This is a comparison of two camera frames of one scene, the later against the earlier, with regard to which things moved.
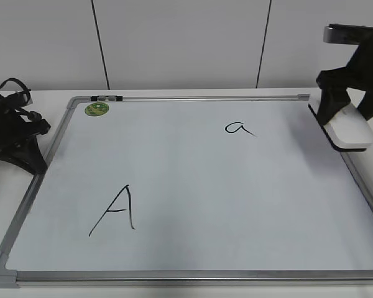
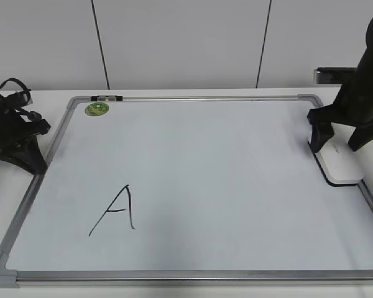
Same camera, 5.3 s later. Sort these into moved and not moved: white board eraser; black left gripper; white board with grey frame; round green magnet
Moved: white board eraser
Not moved: round green magnet; white board with grey frame; black left gripper
